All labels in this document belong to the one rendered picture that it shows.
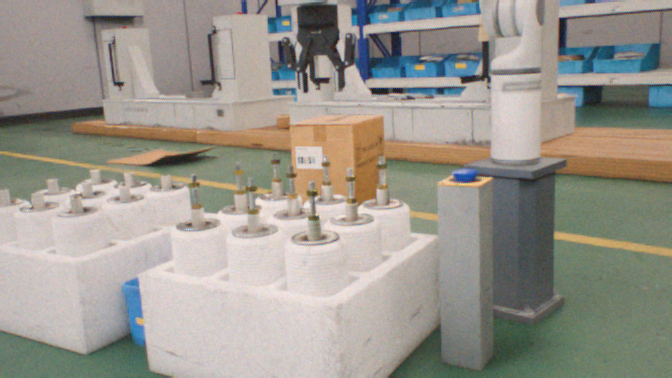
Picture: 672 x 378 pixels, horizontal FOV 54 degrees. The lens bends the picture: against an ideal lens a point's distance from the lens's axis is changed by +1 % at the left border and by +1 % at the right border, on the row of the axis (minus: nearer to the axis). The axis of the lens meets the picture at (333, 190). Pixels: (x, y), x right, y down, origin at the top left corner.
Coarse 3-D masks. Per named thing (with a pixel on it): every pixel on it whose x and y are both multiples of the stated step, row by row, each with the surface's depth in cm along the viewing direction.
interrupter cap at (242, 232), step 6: (234, 228) 108; (240, 228) 108; (246, 228) 108; (264, 228) 108; (270, 228) 107; (276, 228) 106; (234, 234) 104; (240, 234) 104; (246, 234) 104; (252, 234) 104; (258, 234) 103; (264, 234) 103; (270, 234) 104
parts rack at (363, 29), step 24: (240, 0) 776; (360, 0) 657; (648, 0) 482; (360, 24) 663; (384, 24) 643; (408, 24) 624; (432, 24) 606; (456, 24) 589; (360, 48) 668; (384, 48) 687; (360, 72) 674; (648, 72) 497
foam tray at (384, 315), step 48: (432, 240) 122; (144, 288) 111; (192, 288) 105; (240, 288) 101; (384, 288) 105; (432, 288) 123; (192, 336) 108; (240, 336) 102; (288, 336) 97; (336, 336) 93; (384, 336) 106
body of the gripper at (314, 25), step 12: (300, 12) 117; (312, 12) 116; (324, 12) 116; (336, 12) 118; (300, 24) 118; (312, 24) 116; (324, 24) 117; (336, 24) 118; (300, 36) 120; (312, 36) 119; (336, 36) 118; (312, 48) 120
